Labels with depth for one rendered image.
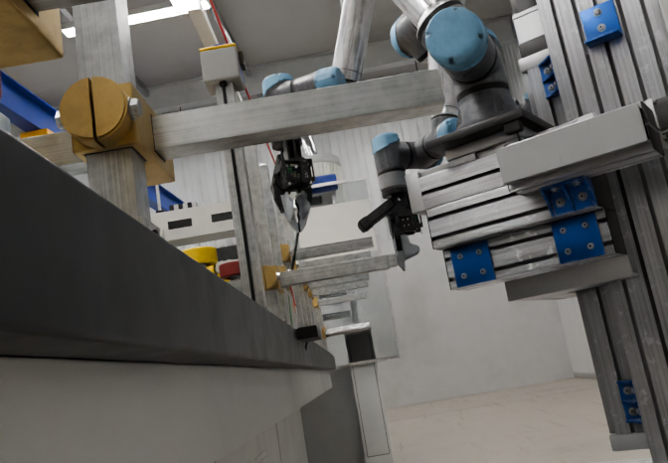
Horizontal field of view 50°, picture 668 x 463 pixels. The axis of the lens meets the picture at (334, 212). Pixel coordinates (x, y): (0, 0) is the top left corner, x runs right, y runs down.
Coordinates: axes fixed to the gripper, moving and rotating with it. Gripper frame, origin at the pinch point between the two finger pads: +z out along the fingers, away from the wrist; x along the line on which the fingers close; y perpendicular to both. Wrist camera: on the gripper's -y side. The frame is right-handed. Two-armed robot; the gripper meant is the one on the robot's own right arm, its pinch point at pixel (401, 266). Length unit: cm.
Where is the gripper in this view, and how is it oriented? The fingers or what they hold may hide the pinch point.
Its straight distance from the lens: 184.1
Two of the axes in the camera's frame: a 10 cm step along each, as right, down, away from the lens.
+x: 0.3, 2.2, 9.8
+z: 1.6, 9.6, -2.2
